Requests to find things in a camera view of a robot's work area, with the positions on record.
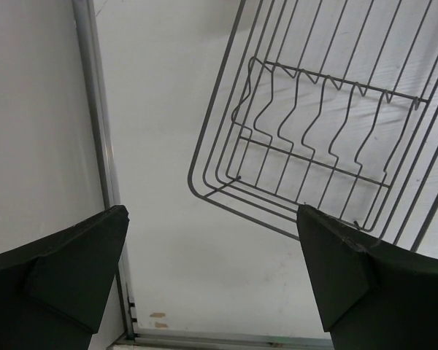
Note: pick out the aluminium table frame rail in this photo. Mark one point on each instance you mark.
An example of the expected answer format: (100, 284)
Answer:
(191, 276)

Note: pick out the grey wire dish rack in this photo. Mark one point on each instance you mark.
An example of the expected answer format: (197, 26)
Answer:
(331, 104)

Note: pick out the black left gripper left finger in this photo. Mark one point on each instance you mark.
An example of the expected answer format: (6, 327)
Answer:
(53, 291)

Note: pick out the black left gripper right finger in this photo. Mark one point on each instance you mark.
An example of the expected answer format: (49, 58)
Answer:
(370, 294)

